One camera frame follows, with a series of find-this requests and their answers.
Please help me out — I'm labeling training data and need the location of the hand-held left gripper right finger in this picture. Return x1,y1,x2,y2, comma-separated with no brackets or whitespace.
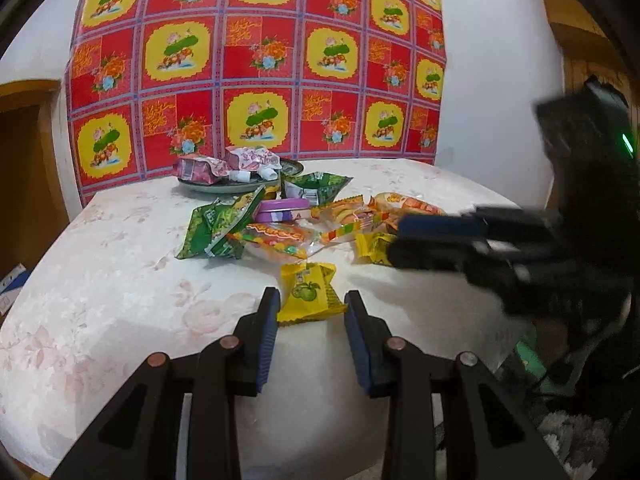
345,290,568,480

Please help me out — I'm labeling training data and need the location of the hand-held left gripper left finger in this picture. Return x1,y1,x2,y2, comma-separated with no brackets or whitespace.
52,287,281,480

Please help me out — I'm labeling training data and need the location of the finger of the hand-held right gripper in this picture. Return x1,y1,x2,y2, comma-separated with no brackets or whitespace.
387,234,532,287
399,205,561,243

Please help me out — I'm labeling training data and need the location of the orange and yellow snack packet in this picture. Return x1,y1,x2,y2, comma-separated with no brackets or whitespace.
310,195,401,244

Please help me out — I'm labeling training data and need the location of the green snack packet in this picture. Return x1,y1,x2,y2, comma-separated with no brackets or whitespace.
280,172,353,206
176,204,221,260
207,187,266,259

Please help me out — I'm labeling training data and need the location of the dark green plate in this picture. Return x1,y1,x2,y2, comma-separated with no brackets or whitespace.
177,157,305,195

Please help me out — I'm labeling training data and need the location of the wooden door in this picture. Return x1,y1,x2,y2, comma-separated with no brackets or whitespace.
542,0,621,98

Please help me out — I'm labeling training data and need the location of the green plastic object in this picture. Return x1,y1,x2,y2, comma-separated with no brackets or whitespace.
517,340,553,387

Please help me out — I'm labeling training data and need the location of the white small packet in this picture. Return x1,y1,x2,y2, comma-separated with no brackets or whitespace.
229,167,278,184

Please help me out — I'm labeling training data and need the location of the blue and white box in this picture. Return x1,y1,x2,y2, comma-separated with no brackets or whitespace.
0,264,28,316

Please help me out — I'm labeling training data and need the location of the brown wooden furniture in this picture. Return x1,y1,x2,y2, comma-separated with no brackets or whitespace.
0,80,71,291

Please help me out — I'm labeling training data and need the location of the red floral printed wall cloth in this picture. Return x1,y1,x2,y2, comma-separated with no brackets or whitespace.
65,0,447,208

